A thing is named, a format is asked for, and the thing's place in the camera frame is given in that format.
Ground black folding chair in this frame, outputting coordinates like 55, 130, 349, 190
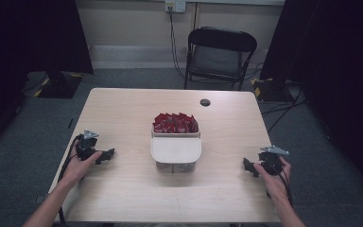
183, 26, 259, 92

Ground black wall socket cable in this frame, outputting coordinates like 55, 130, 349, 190
167, 5, 190, 81

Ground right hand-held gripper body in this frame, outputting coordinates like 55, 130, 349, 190
257, 144, 290, 176

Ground person's left hand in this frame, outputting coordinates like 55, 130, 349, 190
60, 148, 104, 187

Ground white wall socket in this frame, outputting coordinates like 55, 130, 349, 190
164, 0, 187, 14

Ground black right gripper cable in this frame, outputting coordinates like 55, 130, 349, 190
275, 166, 295, 207

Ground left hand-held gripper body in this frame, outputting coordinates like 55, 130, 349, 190
75, 128, 100, 162

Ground black stand base striped tape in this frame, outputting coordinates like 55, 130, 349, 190
32, 71, 85, 100
250, 77, 292, 103

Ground pile of red packets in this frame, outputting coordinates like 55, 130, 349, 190
152, 112, 200, 134

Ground person's right hand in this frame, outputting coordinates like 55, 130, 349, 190
252, 156, 293, 202

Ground white container box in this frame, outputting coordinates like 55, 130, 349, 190
149, 121, 203, 175

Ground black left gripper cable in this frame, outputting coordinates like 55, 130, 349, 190
57, 133, 85, 227

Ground black floor cables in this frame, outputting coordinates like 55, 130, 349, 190
259, 82, 308, 134

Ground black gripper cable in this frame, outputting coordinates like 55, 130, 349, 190
275, 166, 295, 207
57, 133, 85, 227

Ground black curtain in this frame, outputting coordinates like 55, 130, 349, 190
259, 0, 363, 193

